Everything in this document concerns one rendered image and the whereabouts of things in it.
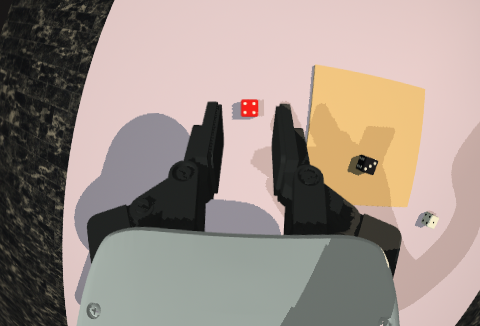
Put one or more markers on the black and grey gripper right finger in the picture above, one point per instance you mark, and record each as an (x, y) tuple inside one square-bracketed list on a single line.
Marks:
[(312, 207)]

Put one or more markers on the orange mat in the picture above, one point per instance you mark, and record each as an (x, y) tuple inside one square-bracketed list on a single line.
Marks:
[(354, 113)]

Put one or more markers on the red die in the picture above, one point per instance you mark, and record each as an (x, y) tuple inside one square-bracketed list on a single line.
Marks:
[(249, 108)]

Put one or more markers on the white die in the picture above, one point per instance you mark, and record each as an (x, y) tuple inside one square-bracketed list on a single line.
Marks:
[(429, 220)]

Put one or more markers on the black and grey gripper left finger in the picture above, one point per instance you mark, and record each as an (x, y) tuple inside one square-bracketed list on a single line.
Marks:
[(174, 202)]

